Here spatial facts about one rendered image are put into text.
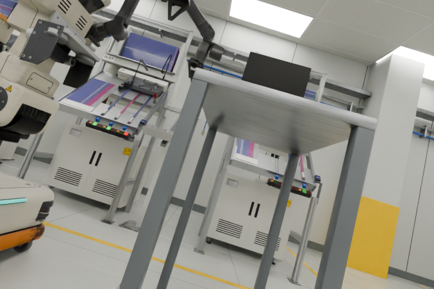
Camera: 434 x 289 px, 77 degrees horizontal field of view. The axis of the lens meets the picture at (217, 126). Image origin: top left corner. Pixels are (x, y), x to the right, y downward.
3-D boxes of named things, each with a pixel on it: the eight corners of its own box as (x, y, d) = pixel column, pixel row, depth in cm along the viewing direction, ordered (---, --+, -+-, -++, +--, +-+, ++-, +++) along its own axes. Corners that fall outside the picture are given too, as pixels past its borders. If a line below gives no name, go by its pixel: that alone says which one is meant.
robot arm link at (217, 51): (206, 32, 141) (206, 28, 133) (227, 40, 142) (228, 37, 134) (198, 54, 142) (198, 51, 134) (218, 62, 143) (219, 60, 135)
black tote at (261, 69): (232, 128, 129) (239, 106, 131) (267, 138, 128) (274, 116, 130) (238, 88, 73) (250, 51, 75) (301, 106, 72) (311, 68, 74)
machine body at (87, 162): (117, 215, 230) (143, 145, 241) (38, 189, 231) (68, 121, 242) (135, 206, 294) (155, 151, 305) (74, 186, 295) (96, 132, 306)
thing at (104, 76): (153, 111, 247) (154, 106, 244) (84, 89, 247) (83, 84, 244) (165, 95, 274) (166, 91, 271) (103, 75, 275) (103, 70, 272)
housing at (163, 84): (163, 98, 271) (165, 86, 264) (117, 83, 272) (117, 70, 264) (166, 94, 278) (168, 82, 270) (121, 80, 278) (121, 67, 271)
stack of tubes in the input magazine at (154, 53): (170, 71, 268) (179, 47, 273) (120, 55, 269) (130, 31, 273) (171, 76, 281) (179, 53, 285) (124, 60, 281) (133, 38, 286)
